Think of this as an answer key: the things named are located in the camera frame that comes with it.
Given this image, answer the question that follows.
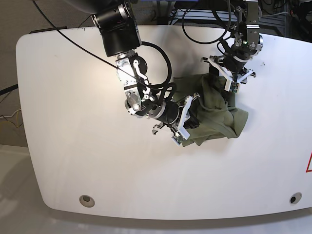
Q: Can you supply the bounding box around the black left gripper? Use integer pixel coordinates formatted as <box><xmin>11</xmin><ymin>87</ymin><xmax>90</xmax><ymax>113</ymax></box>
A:
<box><xmin>209</xmin><ymin>52</ymin><xmax>248</xmax><ymax>76</ymax></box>

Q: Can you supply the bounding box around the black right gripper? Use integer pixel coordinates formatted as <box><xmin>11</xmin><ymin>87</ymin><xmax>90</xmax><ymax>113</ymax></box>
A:
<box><xmin>158</xmin><ymin>101</ymin><xmax>200</xmax><ymax>129</ymax></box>

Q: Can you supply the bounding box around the olive green T-shirt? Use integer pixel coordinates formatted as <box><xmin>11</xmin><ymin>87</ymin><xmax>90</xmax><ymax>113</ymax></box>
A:
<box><xmin>174</xmin><ymin>74</ymin><xmax>249</xmax><ymax>147</ymax></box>

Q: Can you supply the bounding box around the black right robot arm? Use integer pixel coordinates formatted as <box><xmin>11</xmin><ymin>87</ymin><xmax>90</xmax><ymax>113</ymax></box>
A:
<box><xmin>68</xmin><ymin>0</ymin><xmax>199</xmax><ymax>129</ymax></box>

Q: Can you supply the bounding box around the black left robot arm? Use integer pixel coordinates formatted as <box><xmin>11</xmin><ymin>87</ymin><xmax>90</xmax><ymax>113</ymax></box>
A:
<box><xmin>210</xmin><ymin>0</ymin><xmax>263</xmax><ymax>78</ymax></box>

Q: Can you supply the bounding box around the red triangle sticker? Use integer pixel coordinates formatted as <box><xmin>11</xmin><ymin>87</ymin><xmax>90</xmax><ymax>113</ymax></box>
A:
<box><xmin>306</xmin><ymin>154</ymin><xmax>312</xmax><ymax>173</ymax></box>

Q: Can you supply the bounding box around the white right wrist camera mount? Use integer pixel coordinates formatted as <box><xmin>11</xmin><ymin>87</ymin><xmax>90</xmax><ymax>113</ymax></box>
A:
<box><xmin>151</xmin><ymin>92</ymin><xmax>201</xmax><ymax>147</ymax></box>

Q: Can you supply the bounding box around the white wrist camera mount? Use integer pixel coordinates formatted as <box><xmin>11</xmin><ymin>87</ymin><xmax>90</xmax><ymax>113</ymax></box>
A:
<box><xmin>151</xmin><ymin>92</ymin><xmax>201</xmax><ymax>147</ymax></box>
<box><xmin>200</xmin><ymin>54</ymin><xmax>256</xmax><ymax>93</ymax></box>

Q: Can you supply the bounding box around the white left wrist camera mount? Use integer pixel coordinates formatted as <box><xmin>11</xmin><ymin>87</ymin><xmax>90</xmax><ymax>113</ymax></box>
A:
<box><xmin>200</xmin><ymin>54</ymin><xmax>256</xmax><ymax>93</ymax></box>

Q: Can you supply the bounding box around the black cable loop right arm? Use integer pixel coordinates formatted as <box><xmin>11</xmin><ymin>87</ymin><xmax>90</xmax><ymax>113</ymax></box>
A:
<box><xmin>142</xmin><ymin>41</ymin><xmax>172</xmax><ymax>89</ymax></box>

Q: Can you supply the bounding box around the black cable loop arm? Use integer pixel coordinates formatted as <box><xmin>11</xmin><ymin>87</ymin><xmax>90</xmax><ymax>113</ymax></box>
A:
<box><xmin>142</xmin><ymin>41</ymin><xmax>172</xmax><ymax>89</ymax></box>
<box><xmin>181</xmin><ymin>0</ymin><xmax>232</xmax><ymax>45</ymax></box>

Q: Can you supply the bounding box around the aluminium frame rail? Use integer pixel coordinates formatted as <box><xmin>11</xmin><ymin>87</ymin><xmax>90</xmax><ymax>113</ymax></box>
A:
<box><xmin>174</xmin><ymin>9</ymin><xmax>229</xmax><ymax>22</ymax></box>

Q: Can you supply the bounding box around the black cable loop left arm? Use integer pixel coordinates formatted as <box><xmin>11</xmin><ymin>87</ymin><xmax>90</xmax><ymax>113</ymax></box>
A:
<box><xmin>181</xmin><ymin>0</ymin><xmax>232</xmax><ymax>45</ymax></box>

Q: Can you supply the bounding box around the yellow cable on floor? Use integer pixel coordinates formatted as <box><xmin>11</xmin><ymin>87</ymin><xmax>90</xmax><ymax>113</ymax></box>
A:
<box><xmin>121</xmin><ymin>0</ymin><xmax>134</xmax><ymax>26</ymax></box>

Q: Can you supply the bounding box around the right table cable grommet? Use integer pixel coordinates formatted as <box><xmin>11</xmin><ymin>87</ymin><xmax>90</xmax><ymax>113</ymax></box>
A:
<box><xmin>289</xmin><ymin>193</ymin><xmax>302</xmax><ymax>205</ymax></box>

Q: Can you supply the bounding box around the table cable grommet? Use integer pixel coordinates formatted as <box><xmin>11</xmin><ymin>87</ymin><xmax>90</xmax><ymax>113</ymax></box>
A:
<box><xmin>289</xmin><ymin>193</ymin><xmax>302</xmax><ymax>205</ymax></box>
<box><xmin>79</xmin><ymin>195</ymin><xmax>95</xmax><ymax>208</ymax></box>

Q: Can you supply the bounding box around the left table cable grommet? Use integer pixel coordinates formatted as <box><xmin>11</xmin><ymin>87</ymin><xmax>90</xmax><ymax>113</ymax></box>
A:
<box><xmin>79</xmin><ymin>195</ymin><xmax>95</xmax><ymax>208</ymax></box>

